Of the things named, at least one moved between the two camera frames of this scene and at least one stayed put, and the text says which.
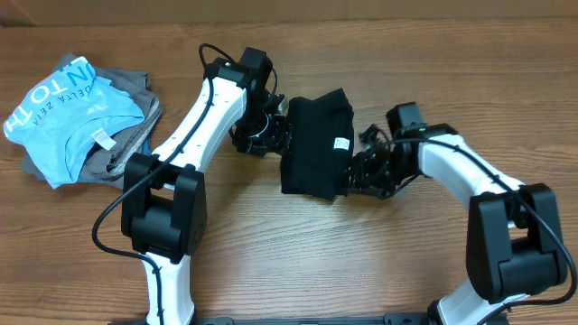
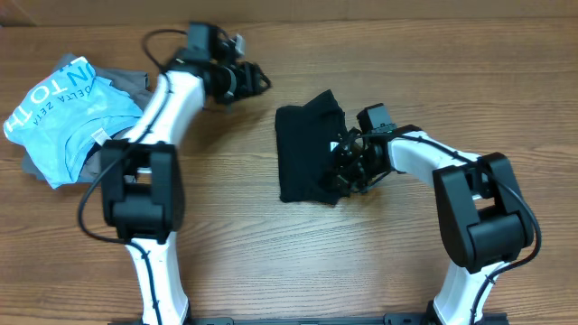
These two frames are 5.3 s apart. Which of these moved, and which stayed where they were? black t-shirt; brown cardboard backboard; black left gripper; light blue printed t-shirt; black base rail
Moved: black left gripper; black t-shirt
Stayed: light blue printed t-shirt; brown cardboard backboard; black base rail
